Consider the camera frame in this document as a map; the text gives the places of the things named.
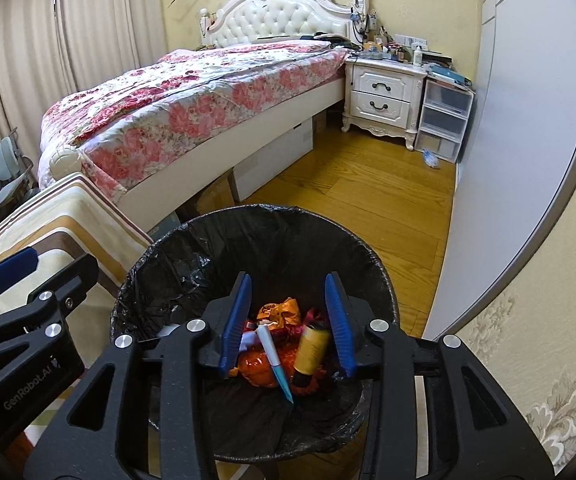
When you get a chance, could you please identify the white wardrobe door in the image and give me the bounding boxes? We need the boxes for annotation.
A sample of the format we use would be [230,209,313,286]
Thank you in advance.
[423,0,576,341]

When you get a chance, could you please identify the pile of books and papers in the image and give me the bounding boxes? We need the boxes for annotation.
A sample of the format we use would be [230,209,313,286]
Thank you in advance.
[425,52,471,86]

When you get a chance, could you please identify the brown cardboard box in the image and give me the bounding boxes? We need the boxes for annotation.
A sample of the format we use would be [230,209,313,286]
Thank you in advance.
[188,175,241,216]

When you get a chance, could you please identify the nightstand clutter pile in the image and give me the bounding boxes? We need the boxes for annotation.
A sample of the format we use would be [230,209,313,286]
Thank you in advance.
[350,7,426,66]

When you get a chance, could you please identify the white tufted headboard bed frame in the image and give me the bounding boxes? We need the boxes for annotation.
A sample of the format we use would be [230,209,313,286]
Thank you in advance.
[38,0,369,231]

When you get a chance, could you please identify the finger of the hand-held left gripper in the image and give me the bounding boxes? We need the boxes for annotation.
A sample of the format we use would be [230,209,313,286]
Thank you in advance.
[0,247,39,311]
[0,254,100,356]

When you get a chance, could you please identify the beige curtains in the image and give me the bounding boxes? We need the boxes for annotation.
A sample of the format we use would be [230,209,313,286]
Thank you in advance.
[0,0,169,191]

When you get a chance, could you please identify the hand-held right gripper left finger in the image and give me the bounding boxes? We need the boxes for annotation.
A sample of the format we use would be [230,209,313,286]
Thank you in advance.
[28,271,254,480]

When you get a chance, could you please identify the white storage box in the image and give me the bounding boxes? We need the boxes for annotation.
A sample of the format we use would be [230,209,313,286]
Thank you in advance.
[233,115,315,201]

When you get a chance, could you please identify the orange printed plastic wrapper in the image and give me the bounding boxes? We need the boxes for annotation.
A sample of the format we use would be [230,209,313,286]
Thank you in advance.
[255,297,303,346]

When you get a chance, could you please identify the striped blanket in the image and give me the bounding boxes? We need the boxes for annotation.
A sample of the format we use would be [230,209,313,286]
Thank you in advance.
[0,172,154,341]

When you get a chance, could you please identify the clear plastic drawer unit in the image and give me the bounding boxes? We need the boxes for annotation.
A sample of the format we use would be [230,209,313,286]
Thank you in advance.
[413,77,475,165]

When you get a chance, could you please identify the trash bin with black bag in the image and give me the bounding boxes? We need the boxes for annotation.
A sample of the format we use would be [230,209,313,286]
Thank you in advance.
[110,203,400,463]

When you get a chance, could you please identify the light blue desk chair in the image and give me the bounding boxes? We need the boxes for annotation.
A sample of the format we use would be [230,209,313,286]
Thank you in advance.
[0,130,34,208]

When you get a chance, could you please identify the blue and white tube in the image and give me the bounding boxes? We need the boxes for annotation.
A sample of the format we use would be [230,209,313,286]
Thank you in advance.
[255,324,295,405]

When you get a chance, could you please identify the white nightstand with drawers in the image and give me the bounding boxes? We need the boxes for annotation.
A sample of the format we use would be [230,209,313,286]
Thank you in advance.
[340,55,429,151]

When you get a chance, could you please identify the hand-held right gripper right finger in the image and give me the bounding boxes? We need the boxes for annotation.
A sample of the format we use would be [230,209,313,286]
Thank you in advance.
[324,271,556,480]

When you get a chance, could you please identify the yellow bottle with black cap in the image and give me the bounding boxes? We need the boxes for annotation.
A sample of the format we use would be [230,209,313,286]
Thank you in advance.
[289,324,331,391]

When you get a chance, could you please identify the floral pink bedspread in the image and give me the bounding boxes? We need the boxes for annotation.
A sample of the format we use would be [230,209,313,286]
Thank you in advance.
[38,42,351,196]

